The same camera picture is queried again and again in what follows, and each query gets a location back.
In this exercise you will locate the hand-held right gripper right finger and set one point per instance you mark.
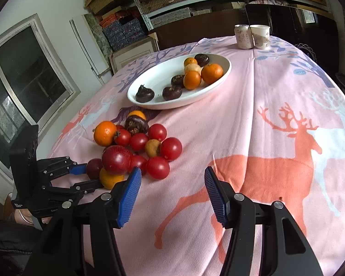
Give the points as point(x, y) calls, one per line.
point(217, 198)

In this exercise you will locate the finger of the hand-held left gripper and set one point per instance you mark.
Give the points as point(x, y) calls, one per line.
point(87, 187)
point(78, 169)

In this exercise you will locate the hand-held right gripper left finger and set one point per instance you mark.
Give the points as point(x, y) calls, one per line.
point(129, 198)

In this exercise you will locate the dark red tomato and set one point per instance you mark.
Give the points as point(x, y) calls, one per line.
point(93, 169)

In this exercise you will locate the person's left forearm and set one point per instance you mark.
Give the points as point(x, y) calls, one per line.
point(8, 244)

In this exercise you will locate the large orange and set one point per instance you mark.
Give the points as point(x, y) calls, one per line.
point(212, 73)
point(104, 133)

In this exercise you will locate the small tan fruit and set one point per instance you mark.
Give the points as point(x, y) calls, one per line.
point(152, 148)

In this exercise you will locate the pile of red tomatoes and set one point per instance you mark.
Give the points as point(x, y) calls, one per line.
point(170, 148)

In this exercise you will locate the dark brown water chestnut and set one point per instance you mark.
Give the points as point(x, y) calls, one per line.
point(202, 59)
point(136, 124)
point(172, 93)
point(145, 94)
point(177, 80)

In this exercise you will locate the pink deer print tablecloth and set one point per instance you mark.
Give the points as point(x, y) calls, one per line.
point(247, 126)

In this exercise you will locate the white framed window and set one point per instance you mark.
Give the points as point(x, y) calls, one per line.
point(26, 77)

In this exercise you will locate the white oval plate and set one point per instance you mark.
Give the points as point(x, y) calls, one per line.
point(158, 74)

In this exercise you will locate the white board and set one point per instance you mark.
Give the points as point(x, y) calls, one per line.
point(86, 43)

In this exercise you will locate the white cabinet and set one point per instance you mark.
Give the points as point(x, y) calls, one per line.
point(132, 54)

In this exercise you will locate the pale yellow orange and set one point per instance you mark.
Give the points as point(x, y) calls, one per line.
point(193, 69)

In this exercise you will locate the small orange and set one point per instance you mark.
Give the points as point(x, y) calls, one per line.
point(190, 61)

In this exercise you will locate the stack of blue patterned boxes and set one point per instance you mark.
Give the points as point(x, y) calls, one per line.
point(123, 33)

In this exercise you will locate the pink drink can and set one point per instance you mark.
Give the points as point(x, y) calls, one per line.
point(243, 36)

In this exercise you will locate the white paper cup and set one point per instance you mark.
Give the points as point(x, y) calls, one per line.
point(260, 36)

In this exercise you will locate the white metal shelf rack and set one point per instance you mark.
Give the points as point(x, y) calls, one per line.
point(138, 3)

